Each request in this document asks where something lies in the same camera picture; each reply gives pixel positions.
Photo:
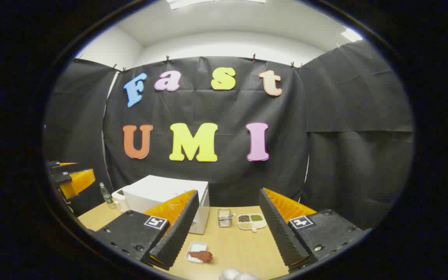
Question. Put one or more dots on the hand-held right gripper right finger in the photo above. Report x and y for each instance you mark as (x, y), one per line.
(282, 237)

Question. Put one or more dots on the white device with dark screen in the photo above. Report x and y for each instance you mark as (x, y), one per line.
(119, 203)

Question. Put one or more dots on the white microwave oven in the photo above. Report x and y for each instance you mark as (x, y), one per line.
(158, 190)

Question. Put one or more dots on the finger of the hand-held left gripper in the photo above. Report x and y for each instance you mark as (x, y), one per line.
(62, 167)
(78, 182)

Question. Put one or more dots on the brown meat piece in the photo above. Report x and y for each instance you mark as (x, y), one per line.
(202, 255)

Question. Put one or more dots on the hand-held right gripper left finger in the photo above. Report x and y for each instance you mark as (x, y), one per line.
(177, 233)

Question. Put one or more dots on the white plastic tray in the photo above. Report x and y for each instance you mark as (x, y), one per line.
(196, 246)

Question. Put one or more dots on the ceiling light panel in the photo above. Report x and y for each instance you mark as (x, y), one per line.
(351, 35)
(212, 2)

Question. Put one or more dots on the clear plastic bottle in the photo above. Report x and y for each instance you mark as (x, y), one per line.
(106, 194)

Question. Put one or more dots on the white divided spice dish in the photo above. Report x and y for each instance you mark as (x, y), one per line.
(252, 221)

